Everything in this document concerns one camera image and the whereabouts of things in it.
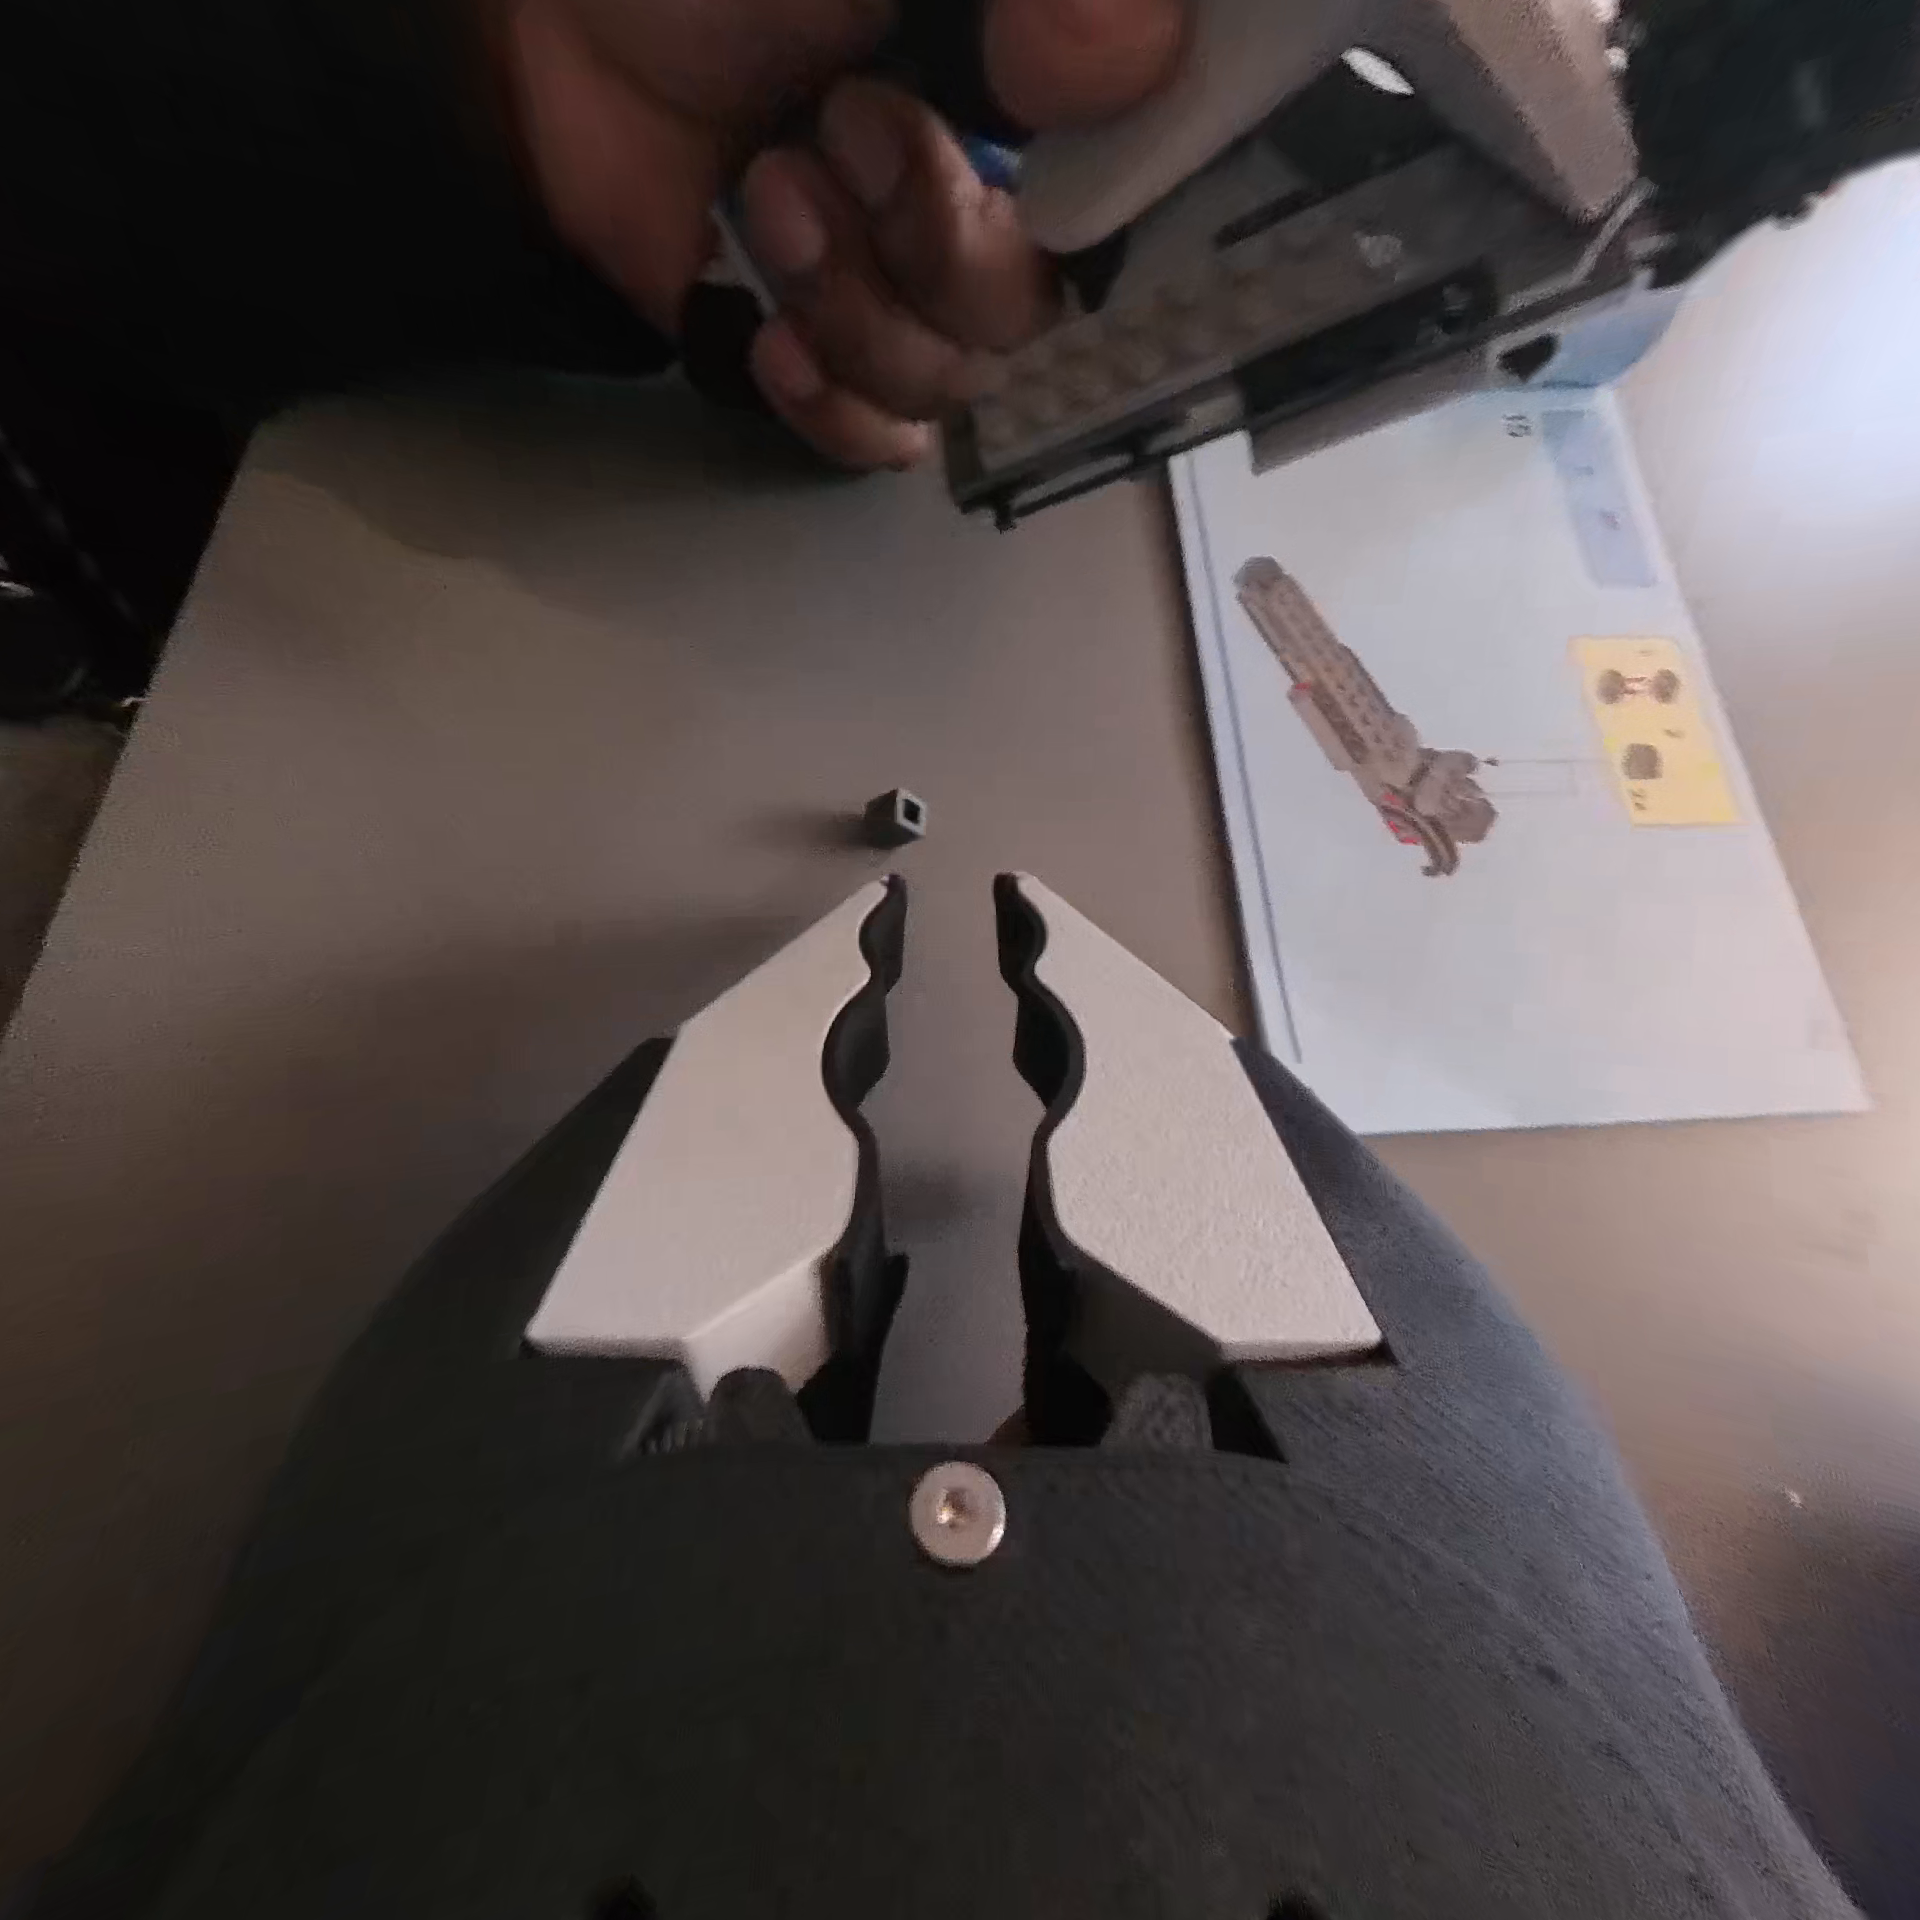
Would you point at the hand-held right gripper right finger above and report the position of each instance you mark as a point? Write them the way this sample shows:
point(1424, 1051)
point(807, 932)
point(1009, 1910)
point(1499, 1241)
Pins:
point(1200, 1185)

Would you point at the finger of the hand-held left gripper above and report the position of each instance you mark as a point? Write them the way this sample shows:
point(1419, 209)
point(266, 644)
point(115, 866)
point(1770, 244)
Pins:
point(1546, 89)

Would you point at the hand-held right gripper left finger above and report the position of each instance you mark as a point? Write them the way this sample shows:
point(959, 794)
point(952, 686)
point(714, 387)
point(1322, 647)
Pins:
point(720, 1170)

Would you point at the grey black toy brick model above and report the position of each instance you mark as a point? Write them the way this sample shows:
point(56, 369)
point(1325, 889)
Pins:
point(1349, 329)

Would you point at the small dark grey brick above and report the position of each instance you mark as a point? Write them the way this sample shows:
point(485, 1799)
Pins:
point(897, 819)

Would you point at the grey desk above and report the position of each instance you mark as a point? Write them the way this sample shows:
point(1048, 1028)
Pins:
point(450, 900)

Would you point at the person's left hand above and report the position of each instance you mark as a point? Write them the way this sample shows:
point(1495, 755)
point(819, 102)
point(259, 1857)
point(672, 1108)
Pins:
point(884, 271)

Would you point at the open instruction booklet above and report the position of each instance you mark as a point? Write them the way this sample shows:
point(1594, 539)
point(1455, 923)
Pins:
point(1499, 930)

